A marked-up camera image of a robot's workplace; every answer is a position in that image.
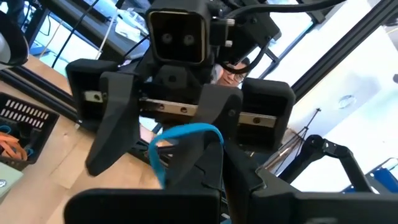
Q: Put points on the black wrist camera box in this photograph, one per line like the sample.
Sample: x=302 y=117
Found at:
x=177 y=34

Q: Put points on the black plastic basket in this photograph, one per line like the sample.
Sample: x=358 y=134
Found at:
x=37 y=137

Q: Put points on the person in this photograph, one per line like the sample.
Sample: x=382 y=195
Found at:
x=233 y=76

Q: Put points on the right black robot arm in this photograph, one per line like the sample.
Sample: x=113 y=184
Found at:
x=248 y=28

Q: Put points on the blue grey office chair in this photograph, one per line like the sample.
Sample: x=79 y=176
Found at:
x=385 y=179

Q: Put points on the blue rubber band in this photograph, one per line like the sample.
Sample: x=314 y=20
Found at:
x=29 y=151
x=186 y=127
x=4 y=128

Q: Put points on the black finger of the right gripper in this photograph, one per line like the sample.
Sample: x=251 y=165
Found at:
x=220 y=105
x=118 y=124

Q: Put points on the white cylinder with black rim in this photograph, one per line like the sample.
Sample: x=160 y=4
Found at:
x=18 y=40

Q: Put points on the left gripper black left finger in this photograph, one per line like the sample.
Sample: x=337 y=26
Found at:
x=186 y=205

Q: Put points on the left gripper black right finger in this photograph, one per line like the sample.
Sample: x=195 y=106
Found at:
x=280 y=208

